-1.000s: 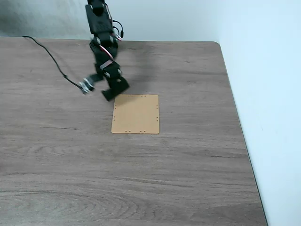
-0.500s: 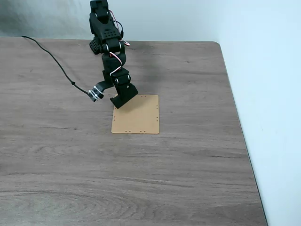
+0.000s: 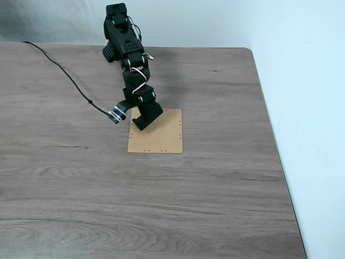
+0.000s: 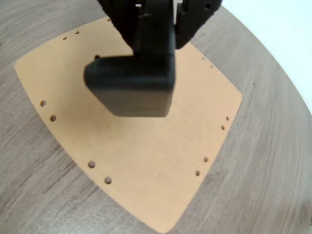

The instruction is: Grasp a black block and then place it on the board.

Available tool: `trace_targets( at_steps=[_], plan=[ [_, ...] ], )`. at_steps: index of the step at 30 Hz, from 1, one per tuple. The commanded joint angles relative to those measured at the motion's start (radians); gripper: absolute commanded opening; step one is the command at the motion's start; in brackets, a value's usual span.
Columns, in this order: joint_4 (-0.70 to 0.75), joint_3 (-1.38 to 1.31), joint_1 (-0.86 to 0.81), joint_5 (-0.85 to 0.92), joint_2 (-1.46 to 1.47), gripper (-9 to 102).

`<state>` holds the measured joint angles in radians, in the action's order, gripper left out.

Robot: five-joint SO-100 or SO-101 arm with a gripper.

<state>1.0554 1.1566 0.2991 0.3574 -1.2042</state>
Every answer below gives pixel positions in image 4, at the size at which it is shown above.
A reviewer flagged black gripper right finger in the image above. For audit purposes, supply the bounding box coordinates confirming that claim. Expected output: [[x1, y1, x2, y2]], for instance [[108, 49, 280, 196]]
[[175, 0, 223, 50]]

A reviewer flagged orange board with holes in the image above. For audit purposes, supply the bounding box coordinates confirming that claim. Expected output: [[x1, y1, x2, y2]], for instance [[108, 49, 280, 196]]
[[14, 17, 243, 234]]

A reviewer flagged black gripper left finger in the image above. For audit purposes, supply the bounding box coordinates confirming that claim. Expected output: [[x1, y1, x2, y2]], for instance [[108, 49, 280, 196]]
[[97, 0, 143, 53]]

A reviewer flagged black hollow rectangular block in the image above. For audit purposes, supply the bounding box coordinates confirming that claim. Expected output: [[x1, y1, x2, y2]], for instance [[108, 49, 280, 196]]
[[83, 0, 177, 118]]

